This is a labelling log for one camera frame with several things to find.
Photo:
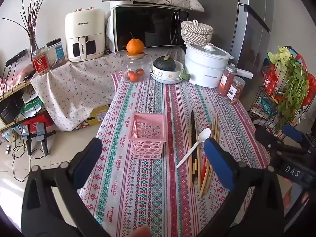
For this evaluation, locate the green white plastic bag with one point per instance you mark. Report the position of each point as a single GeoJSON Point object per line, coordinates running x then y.
{"type": "Point", "coordinates": [32, 106]}

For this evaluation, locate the floral cabinet cloth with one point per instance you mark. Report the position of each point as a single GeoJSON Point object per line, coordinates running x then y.
{"type": "Point", "coordinates": [74, 91]}

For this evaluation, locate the yellow cardboard box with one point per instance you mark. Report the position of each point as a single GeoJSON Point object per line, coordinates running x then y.
{"type": "Point", "coordinates": [98, 114]}

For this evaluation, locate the glass pot lid white knob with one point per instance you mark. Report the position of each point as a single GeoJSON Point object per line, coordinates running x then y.
{"type": "Point", "coordinates": [209, 50]}

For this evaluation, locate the clear glass jar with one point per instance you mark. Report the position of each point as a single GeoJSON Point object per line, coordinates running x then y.
{"type": "Point", "coordinates": [124, 66]}

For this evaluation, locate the bundle of dry twigs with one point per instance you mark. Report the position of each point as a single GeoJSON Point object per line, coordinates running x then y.
{"type": "Point", "coordinates": [32, 17]}

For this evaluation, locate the black power strip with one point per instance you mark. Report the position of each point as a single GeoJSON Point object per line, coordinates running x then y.
{"type": "Point", "coordinates": [14, 58]}

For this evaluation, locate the clear container black lid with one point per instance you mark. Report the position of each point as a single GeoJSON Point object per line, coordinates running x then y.
{"type": "Point", "coordinates": [59, 54]}

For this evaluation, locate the red label jar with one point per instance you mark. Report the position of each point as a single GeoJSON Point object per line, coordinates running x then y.
{"type": "Point", "coordinates": [40, 64]}

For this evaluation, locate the person's left hand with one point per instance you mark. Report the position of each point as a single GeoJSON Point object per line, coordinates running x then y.
{"type": "Point", "coordinates": [140, 231]}

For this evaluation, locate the grey refrigerator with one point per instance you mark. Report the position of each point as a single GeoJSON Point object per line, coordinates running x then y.
{"type": "Point", "coordinates": [251, 29]}

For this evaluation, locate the small tangerine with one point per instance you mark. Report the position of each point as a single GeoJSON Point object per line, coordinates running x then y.
{"type": "Point", "coordinates": [140, 72]}
{"type": "Point", "coordinates": [133, 77]}

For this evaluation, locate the black door microwave oven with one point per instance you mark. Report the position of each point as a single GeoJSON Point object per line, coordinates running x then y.
{"type": "Point", "coordinates": [148, 24]}

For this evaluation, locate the jar of red dried berries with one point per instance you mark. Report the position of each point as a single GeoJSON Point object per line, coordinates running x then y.
{"type": "Point", "coordinates": [226, 81]}

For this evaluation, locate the pile of bamboo chopsticks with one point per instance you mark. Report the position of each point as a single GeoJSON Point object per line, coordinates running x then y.
{"type": "Point", "coordinates": [215, 128]}

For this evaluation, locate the red box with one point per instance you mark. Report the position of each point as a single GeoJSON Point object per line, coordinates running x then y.
{"type": "Point", "coordinates": [42, 123]}

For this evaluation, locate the cream air fryer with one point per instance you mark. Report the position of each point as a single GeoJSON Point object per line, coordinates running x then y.
{"type": "Point", "coordinates": [84, 24]}

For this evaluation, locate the wooden shelf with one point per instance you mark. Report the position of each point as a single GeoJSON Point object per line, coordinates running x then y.
{"type": "Point", "coordinates": [14, 88]}

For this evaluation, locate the jar of dried fruit slices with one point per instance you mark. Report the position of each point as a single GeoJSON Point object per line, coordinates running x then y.
{"type": "Point", "coordinates": [235, 91]}

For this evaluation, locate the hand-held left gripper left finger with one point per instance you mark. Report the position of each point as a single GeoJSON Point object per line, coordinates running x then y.
{"type": "Point", "coordinates": [87, 163]}

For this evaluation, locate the dark green pumpkin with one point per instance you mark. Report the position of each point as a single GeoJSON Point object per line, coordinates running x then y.
{"type": "Point", "coordinates": [164, 64]}

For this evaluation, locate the glass vase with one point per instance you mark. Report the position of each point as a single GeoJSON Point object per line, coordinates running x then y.
{"type": "Point", "coordinates": [34, 45]}

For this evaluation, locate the wooden jar lid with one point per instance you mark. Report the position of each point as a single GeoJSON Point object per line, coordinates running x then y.
{"type": "Point", "coordinates": [135, 55]}

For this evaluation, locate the patterned woven tablecloth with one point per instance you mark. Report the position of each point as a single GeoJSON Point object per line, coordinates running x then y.
{"type": "Point", "coordinates": [148, 190]}

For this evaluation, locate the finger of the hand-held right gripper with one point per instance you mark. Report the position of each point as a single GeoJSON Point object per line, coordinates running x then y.
{"type": "Point", "coordinates": [292, 132]}
{"type": "Point", "coordinates": [266, 138]}

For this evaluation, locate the pink plastic basket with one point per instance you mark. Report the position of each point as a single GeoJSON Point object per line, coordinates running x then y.
{"type": "Point", "coordinates": [148, 148]}

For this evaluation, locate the white plastic spoon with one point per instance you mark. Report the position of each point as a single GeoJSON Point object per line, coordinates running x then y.
{"type": "Point", "coordinates": [205, 134]}

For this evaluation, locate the person's right hand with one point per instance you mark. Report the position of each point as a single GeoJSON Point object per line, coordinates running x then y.
{"type": "Point", "coordinates": [295, 202]}

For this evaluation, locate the leafy green vegetables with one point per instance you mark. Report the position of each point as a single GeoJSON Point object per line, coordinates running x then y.
{"type": "Point", "coordinates": [293, 86]}

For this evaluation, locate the napa cabbage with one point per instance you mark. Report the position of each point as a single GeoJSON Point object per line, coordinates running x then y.
{"type": "Point", "coordinates": [280, 54]}

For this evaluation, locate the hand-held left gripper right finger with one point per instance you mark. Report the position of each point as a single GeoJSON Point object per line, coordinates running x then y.
{"type": "Point", "coordinates": [219, 163]}

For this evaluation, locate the grey black clamp tool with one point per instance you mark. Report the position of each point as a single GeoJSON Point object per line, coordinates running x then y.
{"type": "Point", "coordinates": [43, 138]}
{"type": "Point", "coordinates": [26, 138]}

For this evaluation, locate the teal snack packet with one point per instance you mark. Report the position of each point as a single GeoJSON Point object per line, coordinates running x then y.
{"type": "Point", "coordinates": [267, 105]}

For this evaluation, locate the white electric cooking pot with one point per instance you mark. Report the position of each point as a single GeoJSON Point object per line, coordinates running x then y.
{"type": "Point", "coordinates": [205, 71]}

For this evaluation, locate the red plastic bag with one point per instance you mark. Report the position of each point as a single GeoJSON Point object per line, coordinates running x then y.
{"type": "Point", "coordinates": [311, 86]}

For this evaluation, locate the large orange with stem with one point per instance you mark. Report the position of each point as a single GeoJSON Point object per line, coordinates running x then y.
{"type": "Point", "coordinates": [135, 47]}

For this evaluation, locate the red snack bag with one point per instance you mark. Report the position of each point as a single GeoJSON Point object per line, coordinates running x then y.
{"type": "Point", "coordinates": [270, 79]}

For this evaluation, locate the black chopstick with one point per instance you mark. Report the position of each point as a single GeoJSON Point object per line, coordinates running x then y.
{"type": "Point", "coordinates": [194, 138]}
{"type": "Point", "coordinates": [191, 138]}

